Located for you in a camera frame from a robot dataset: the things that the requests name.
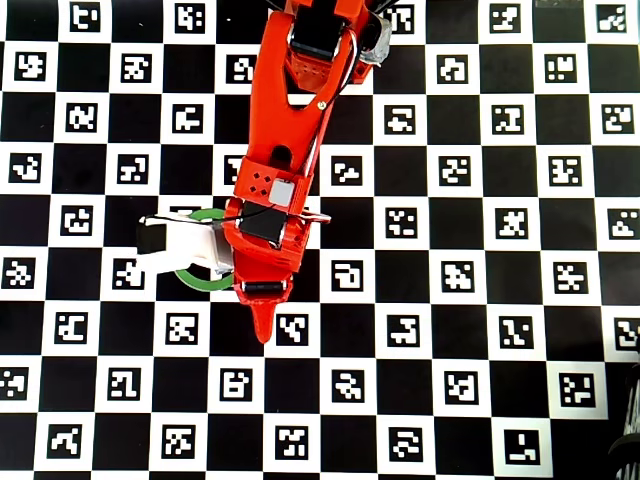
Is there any black white marker checkerboard mat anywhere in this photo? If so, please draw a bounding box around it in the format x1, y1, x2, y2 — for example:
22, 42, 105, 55
0, 0, 640, 480

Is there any green flat ring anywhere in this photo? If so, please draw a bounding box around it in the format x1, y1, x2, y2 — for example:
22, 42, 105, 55
174, 207, 236, 292

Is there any black white striped object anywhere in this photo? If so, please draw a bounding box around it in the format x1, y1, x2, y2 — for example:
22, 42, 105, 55
607, 362, 640, 480

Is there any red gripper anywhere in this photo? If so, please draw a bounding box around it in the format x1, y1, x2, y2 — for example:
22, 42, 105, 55
222, 198, 332, 345

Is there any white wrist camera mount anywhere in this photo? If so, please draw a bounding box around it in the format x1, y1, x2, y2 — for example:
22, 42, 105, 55
135, 212, 236, 277

